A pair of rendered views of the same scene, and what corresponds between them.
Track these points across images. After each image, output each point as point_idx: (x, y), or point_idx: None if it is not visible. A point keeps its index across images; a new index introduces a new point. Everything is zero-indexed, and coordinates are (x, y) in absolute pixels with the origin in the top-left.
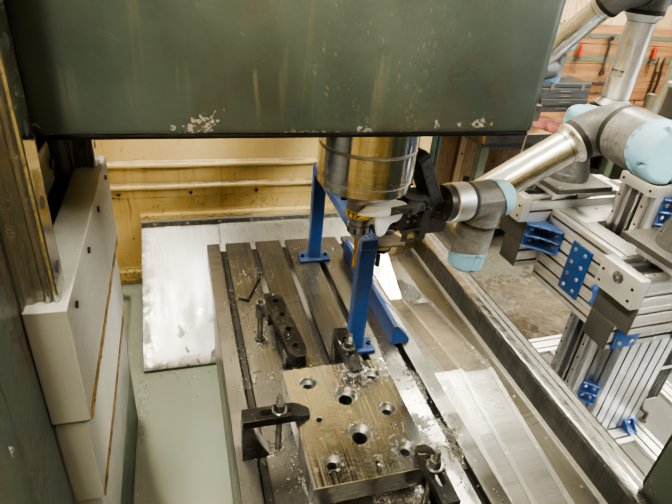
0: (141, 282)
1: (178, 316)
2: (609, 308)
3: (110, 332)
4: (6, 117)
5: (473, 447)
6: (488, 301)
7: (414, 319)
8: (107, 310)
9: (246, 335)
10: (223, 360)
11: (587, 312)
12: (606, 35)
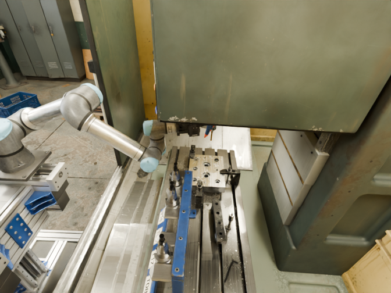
0: None
1: None
2: (60, 190)
3: (286, 165)
4: None
5: (169, 170)
6: (72, 260)
7: (119, 277)
8: (287, 149)
9: (234, 232)
10: (245, 220)
11: (39, 223)
12: None
